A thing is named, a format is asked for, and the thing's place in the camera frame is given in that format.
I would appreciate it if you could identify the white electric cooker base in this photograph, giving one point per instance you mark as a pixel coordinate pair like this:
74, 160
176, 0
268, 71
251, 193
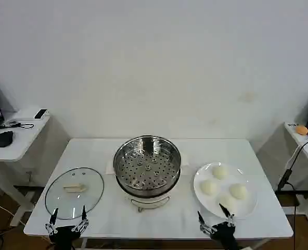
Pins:
148, 201

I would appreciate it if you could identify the white round plate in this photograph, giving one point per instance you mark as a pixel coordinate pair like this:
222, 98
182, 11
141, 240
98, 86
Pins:
243, 177

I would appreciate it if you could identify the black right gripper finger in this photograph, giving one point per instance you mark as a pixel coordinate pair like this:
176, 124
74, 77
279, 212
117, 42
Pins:
206, 228
230, 218

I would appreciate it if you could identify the round glass lid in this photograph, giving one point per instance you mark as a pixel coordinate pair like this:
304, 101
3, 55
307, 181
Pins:
65, 203

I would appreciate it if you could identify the black computer mouse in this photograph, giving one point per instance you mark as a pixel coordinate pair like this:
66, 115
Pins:
4, 138

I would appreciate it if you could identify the white steamed bun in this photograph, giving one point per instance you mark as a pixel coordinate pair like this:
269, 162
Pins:
230, 200
208, 187
238, 191
220, 172

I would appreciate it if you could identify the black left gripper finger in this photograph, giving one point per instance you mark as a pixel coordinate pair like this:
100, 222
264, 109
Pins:
51, 225
83, 221

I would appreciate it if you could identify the orange round ball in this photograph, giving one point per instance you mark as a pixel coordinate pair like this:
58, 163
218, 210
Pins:
301, 130

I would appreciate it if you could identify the steel perforated steamer basket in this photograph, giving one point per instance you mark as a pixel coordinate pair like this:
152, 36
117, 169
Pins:
148, 145

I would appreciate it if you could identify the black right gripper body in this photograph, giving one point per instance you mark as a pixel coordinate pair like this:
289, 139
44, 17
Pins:
225, 234

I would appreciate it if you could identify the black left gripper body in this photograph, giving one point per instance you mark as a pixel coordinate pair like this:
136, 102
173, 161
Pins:
64, 234

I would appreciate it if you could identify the white table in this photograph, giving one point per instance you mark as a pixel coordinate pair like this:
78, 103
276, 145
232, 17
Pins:
169, 224

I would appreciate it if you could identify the white desk with orange ball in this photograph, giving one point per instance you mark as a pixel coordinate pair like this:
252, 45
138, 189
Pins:
292, 135

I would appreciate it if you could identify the white desk with mouse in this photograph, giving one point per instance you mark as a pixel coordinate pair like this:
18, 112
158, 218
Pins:
13, 151

